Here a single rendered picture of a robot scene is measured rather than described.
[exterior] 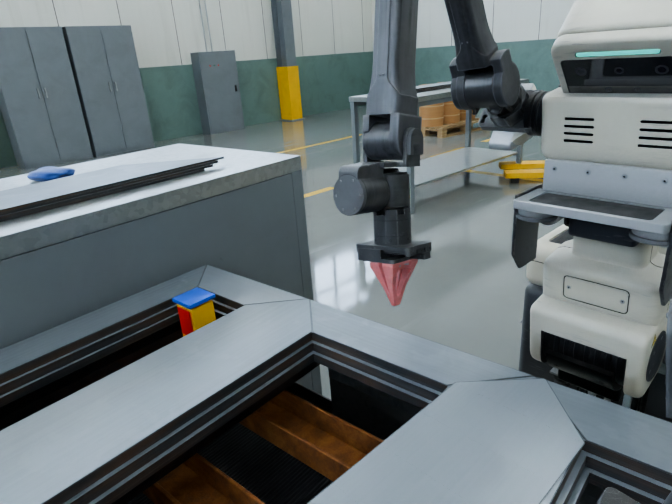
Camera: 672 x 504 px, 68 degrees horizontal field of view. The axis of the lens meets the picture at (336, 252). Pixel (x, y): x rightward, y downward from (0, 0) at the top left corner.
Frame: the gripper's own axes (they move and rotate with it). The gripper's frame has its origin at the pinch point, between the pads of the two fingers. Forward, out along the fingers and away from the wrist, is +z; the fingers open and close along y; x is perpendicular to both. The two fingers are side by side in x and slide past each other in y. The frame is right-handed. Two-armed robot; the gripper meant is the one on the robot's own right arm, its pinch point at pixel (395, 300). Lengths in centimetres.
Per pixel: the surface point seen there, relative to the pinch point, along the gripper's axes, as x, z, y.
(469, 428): -8.5, 12.3, 17.3
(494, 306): 182, 56, -74
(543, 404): 1.3, 11.4, 22.6
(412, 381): -3.0, 11.3, 4.8
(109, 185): -14, -21, -68
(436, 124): 632, -83, -391
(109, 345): -27, 9, -47
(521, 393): 1.7, 10.9, 19.5
